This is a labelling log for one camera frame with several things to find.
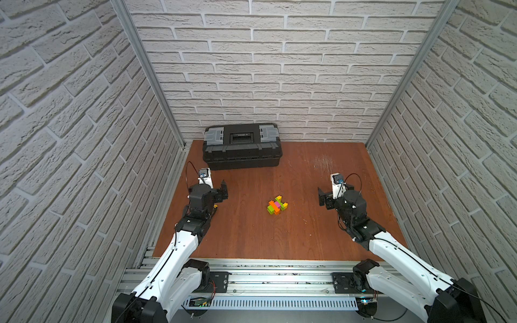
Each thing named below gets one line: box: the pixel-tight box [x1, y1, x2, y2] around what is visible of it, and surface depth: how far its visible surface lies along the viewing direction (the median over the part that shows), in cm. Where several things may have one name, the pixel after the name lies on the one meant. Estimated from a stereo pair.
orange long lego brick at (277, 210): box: [268, 200, 281, 216], surface depth 94 cm
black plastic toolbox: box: [202, 123, 283, 171], surface depth 100 cm
